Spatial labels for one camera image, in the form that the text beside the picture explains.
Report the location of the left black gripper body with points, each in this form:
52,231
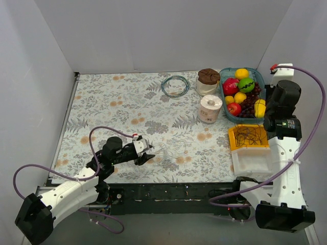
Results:
139,157

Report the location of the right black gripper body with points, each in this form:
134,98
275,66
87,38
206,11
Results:
271,92

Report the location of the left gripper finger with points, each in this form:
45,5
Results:
148,145
143,159

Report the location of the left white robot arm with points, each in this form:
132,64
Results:
40,214

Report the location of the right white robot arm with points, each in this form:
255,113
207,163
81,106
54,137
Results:
285,209

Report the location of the yellow mango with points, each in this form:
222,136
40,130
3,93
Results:
259,108

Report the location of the dark purple grapes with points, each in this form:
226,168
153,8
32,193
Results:
247,105

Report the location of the yellow lemon centre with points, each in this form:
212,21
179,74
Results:
239,97

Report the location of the red apple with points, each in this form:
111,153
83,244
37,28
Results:
234,109

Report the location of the teal fruit basket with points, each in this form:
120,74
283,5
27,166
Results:
257,77

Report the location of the floral table mat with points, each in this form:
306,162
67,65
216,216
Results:
185,148

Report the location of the yellow plastic bin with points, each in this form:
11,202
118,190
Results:
247,136

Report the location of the small yellow lemon left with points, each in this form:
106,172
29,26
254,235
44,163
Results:
229,99

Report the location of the yellow orange fruit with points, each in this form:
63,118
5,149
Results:
241,73

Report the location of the red pomegranate fruit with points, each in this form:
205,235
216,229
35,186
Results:
230,86

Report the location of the white plastic bin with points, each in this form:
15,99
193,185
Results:
251,162

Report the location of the white toilet paper roll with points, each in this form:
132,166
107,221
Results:
209,108

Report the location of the brown topped white jar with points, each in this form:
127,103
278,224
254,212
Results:
207,82

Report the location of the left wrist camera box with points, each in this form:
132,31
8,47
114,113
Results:
139,144

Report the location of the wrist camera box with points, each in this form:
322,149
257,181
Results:
281,73
139,144

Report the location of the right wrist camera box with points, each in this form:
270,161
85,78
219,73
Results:
281,73

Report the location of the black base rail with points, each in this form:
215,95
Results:
173,198

